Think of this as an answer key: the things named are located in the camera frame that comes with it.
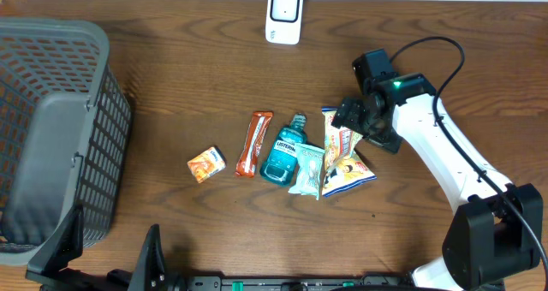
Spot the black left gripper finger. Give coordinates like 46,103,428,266
25,205,84,282
128,224,166,291

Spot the yellow chips snack bag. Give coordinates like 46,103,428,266
321,107,377,197

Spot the pale green snack packet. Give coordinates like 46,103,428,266
289,143,325,200

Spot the teal Listerine mouthwash bottle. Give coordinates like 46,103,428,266
259,113,307,186

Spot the small orange tissue pack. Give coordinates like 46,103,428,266
188,146,226,183

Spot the orange red snack bar wrapper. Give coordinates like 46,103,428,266
235,111,273,178

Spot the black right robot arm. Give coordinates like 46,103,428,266
331,69,547,290

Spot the white barcode scanner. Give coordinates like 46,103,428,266
265,0,304,45

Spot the grey plastic shopping basket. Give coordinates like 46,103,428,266
1,17,133,266

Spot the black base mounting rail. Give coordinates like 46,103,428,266
173,274,425,291

